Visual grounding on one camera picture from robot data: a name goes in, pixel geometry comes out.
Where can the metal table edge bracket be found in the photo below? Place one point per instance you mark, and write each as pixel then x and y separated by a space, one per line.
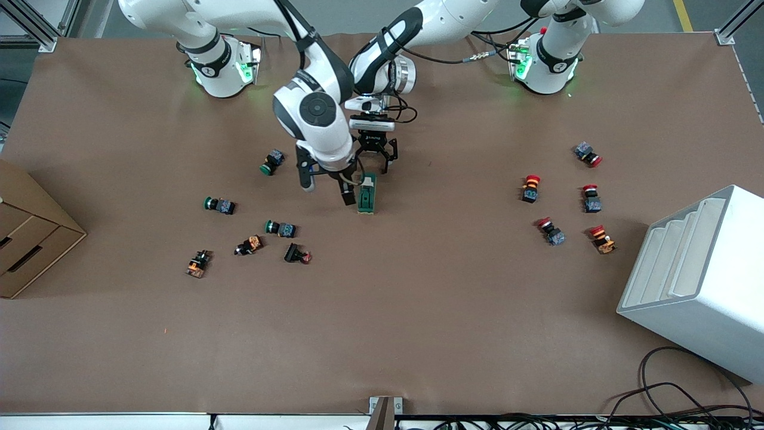
pixel 385 412

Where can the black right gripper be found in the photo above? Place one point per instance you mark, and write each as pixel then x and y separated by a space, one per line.
pixel 347 195

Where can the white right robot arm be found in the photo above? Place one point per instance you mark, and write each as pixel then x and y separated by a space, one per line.
pixel 325 137

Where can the black button orange block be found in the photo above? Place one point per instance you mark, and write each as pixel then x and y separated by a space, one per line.
pixel 249 245

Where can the white stepped organizer box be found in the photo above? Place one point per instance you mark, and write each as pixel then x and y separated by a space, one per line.
pixel 704 286

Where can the aluminium frame profile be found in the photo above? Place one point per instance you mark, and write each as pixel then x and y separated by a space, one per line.
pixel 30 24
pixel 737 21

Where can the green load switch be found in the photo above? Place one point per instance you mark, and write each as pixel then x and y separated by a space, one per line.
pixel 367 200

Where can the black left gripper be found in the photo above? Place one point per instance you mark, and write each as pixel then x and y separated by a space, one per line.
pixel 374 144

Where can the red mushroom button blue block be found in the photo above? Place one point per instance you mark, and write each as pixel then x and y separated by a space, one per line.
pixel 550 231
pixel 588 154
pixel 591 198

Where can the orange black selector switch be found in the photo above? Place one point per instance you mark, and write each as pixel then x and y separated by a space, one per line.
pixel 199 263

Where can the green push button switch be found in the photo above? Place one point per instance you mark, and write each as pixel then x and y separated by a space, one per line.
pixel 280 228
pixel 219 205
pixel 273 161

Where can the black switch red indicator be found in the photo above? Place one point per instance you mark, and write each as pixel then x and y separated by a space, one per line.
pixel 297 254

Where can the brown cardboard box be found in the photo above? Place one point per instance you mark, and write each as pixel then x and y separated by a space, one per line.
pixel 30 227

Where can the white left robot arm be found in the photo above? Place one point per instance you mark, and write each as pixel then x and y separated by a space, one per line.
pixel 441 18

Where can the red button orange block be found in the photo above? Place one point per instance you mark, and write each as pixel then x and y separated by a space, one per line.
pixel 601 239

